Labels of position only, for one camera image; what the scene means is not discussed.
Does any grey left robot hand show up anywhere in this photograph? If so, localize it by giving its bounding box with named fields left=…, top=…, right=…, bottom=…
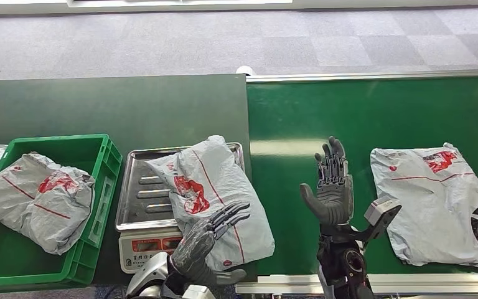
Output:
left=171, top=201, right=251, bottom=288

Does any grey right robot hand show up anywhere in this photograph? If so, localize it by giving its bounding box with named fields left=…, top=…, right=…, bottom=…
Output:
left=299, top=136, right=354, bottom=227

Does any grey parcel bag red logo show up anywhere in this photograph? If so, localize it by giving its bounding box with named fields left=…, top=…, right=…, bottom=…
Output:
left=146, top=135, right=276, bottom=272

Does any green conveyor belt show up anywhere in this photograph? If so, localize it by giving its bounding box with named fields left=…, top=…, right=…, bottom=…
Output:
left=235, top=69, right=478, bottom=295

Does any white conveyor roller end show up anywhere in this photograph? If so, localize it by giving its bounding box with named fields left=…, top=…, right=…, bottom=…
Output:
left=235, top=65, right=257, bottom=78

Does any white electronic weighing scale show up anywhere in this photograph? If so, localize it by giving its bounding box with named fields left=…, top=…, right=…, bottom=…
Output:
left=115, top=142, right=249, bottom=275

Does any grey parcel bag black print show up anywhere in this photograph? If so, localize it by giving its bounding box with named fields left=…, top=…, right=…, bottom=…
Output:
left=370, top=142, right=478, bottom=270

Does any green plastic crate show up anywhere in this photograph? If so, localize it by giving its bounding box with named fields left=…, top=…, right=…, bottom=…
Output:
left=0, top=133, right=123, bottom=294

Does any crumpled grey parcel bag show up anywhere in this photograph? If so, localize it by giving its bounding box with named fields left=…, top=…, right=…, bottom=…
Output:
left=0, top=151, right=95, bottom=256

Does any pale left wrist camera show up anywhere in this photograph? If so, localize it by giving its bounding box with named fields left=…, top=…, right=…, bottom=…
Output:
left=182, top=285, right=217, bottom=299

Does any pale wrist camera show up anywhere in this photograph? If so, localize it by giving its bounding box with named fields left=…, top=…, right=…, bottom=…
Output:
left=363, top=196, right=403, bottom=227
left=182, top=285, right=217, bottom=299

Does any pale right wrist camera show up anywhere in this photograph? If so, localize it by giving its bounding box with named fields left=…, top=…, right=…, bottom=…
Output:
left=363, top=196, right=403, bottom=227

